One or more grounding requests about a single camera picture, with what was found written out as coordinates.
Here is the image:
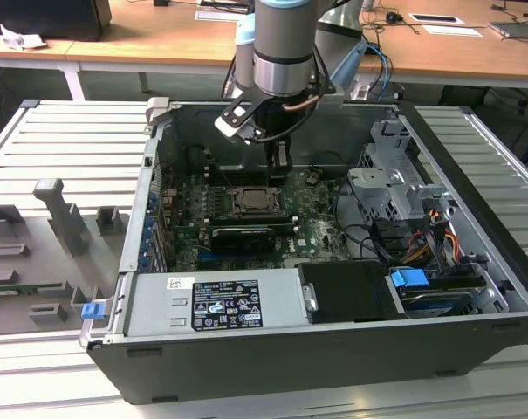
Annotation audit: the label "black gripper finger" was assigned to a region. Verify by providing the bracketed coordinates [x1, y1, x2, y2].
[265, 137, 293, 187]

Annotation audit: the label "silver CPU plate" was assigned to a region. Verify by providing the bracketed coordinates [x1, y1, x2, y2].
[241, 189, 277, 210]

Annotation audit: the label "metal socket cover frame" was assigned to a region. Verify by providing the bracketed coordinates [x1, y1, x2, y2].
[232, 186, 287, 216]

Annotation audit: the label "thin metal locking lever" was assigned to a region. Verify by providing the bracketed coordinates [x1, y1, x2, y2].
[237, 209, 290, 218]

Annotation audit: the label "black RAM slot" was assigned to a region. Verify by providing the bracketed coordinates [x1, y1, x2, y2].
[205, 163, 271, 175]
[209, 212, 298, 223]
[206, 173, 272, 185]
[209, 220, 300, 232]

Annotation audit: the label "CPU socket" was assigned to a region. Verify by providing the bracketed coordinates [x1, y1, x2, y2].
[229, 185, 291, 219]

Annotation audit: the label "green motherboard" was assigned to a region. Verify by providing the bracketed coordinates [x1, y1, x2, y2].
[158, 168, 356, 271]

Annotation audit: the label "black graphics card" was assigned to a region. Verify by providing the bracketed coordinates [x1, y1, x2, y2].
[209, 225, 277, 258]

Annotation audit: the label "grey metal drive cage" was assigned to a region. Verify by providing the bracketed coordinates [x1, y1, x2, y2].
[346, 120, 456, 228]

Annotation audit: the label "grey case latch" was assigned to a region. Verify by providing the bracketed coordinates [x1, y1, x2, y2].
[145, 96, 173, 127]

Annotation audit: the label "white paper sheet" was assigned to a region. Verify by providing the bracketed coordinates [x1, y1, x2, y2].
[195, 9, 241, 22]
[422, 24, 485, 38]

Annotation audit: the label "wooden office desk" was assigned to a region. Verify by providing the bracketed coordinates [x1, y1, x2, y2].
[0, 0, 528, 101]

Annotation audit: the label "black plastic shroud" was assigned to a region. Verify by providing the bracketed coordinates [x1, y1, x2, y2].
[298, 260, 404, 325]

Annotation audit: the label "hard disk in blue carrier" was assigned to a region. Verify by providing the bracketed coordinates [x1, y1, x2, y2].
[388, 268, 477, 318]

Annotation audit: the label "grey power supply unit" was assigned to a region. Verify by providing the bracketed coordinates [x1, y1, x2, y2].
[126, 266, 311, 337]

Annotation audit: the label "black open PC case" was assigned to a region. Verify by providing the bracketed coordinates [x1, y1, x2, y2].
[79, 96, 528, 407]

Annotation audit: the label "blue plastic release latch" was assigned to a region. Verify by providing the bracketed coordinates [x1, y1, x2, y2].
[80, 302, 106, 322]

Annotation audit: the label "black computer box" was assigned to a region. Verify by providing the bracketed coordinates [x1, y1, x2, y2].
[0, 0, 113, 43]

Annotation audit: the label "grey parts rack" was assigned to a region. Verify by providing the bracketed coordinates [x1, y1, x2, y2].
[0, 177, 132, 337]

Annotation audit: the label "grey laptop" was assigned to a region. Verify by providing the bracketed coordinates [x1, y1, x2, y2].
[488, 20, 528, 43]

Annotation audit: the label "crumpled white paper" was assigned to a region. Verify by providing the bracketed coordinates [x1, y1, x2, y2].
[0, 24, 47, 52]

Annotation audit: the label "green RAM stick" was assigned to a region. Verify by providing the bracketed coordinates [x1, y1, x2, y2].
[0, 282, 68, 294]

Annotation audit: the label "copper coloured cable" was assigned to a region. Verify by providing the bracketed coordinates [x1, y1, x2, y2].
[283, 96, 319, 113]

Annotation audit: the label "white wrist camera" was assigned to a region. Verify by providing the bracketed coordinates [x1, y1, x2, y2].
[214, 89, 267, 145]

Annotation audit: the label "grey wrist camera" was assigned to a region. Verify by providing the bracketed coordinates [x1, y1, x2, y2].
[318, 86, 346, 106]

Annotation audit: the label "blue cable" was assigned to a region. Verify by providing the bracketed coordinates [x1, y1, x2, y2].
[367, 43, 394, 100]

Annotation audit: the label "silver metal bracket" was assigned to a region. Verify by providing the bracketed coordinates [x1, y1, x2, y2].
[301, 282, 319, 312]

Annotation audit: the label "yellow red power wires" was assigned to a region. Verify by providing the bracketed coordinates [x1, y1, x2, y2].
[402, 209, 460, 267]

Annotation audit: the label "white desk cable port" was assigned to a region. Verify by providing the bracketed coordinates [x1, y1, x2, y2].
[409, 12, 465, 25]

